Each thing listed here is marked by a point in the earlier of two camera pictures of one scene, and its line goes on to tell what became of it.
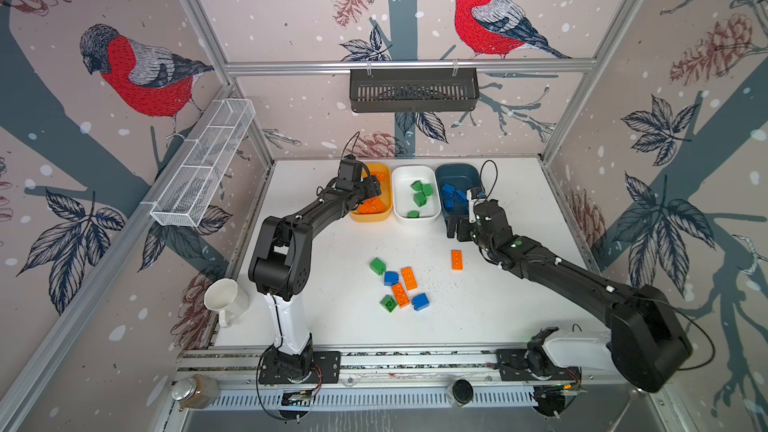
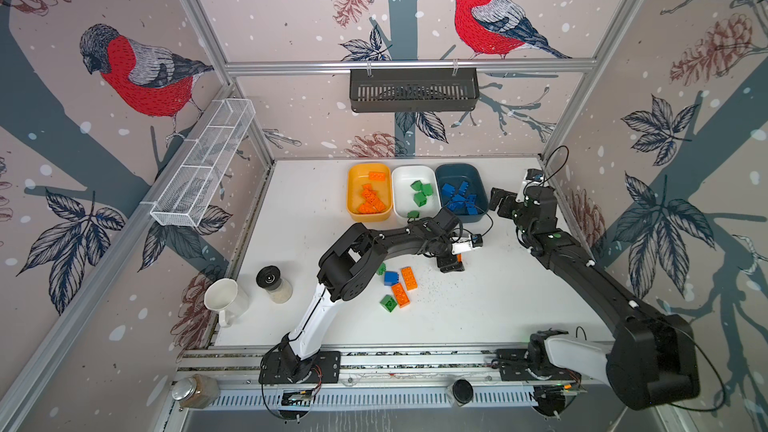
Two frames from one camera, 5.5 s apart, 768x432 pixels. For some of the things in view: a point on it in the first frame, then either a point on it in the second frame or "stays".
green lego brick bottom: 388,303 stays
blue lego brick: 391,278 stays
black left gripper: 372,184 -> 450,265
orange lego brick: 372,206 stays
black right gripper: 461,234 -> 511,200
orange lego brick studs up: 409,278 stays
